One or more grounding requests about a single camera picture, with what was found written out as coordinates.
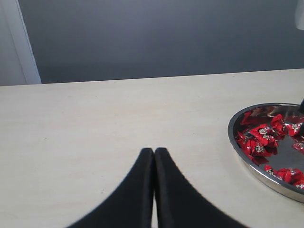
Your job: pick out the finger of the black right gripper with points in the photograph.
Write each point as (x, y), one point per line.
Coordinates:
(301, 114)

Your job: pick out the round steel plate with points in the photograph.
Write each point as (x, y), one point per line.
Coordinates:
(288, 154)

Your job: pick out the red wrapped candy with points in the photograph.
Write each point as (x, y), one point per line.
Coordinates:
(291, 176)
(278, 125)
(265, 135)

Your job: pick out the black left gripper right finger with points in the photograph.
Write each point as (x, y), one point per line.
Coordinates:
(178, 203)

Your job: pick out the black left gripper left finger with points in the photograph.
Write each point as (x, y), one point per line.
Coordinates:
(130, 204)

